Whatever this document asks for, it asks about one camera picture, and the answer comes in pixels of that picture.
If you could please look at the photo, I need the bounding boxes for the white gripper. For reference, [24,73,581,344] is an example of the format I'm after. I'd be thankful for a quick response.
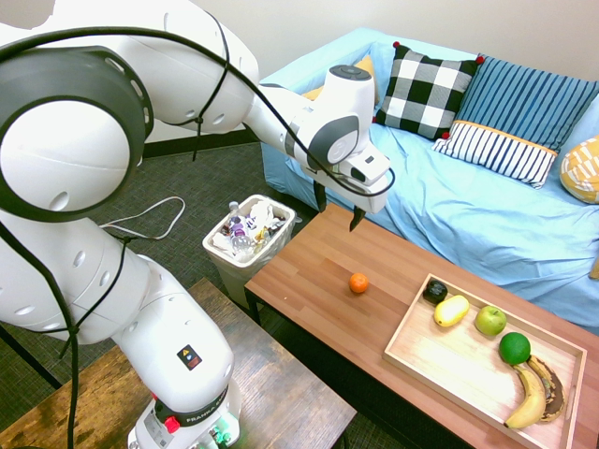
[304,161,391,234]

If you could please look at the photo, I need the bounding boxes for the light wooden tray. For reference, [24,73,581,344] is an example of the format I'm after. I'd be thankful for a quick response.
[382,273,589,449]

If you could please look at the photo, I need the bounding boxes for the white crumpled paper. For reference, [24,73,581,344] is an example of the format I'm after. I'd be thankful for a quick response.
[250,197,285,228]

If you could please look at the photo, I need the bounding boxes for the clear plastic bottle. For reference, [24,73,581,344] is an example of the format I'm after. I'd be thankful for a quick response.
[227,200,255,256]

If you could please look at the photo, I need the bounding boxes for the beige trash bin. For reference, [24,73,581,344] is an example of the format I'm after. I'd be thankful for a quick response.
[201,194,299,311]

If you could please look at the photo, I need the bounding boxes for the black avocado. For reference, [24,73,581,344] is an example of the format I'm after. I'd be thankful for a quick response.
[422,279,449,305]

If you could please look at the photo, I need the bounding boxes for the light blue sofa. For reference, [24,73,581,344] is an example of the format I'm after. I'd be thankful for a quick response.
[259,26,599,336]

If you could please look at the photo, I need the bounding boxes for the plain yellow pillow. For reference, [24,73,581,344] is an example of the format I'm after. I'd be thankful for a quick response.
[301,54,380,107]

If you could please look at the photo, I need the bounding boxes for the black white checkered pillow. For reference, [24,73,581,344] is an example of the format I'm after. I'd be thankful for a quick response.
[373,40,486,141]

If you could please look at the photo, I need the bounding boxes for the yellow lemon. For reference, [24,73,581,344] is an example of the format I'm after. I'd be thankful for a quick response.
[432,294,471,328]

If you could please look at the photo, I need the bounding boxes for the navy white striped pillow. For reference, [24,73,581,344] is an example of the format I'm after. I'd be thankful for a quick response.
[431,120,559,190]

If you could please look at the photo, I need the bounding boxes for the green apple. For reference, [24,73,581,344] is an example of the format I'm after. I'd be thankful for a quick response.
[475,305,508,337]

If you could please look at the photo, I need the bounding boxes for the blue striped pillow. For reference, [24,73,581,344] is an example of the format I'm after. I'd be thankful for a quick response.
[456,54,599,153]

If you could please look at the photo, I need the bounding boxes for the green lime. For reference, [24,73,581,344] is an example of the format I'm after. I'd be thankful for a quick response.
[498,331,533,366]

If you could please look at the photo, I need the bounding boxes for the yellow white patterned pillow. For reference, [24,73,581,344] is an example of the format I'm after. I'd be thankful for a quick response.
[560,135,599,205]

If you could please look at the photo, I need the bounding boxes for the yellow banana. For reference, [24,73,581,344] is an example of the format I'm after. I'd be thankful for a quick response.
[503,362,548,430]

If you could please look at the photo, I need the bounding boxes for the brown spotted banana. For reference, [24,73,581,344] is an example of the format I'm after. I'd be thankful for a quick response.
[527,355,567,424]

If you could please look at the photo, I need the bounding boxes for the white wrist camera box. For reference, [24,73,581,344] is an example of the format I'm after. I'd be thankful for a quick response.
[344,145,391,184]

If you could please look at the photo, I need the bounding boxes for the white floor cable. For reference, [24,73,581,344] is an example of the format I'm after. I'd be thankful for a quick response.
[99,196,187,241]

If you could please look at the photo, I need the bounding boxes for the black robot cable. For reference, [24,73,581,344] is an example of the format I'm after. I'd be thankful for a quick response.
[0,25,397,449]

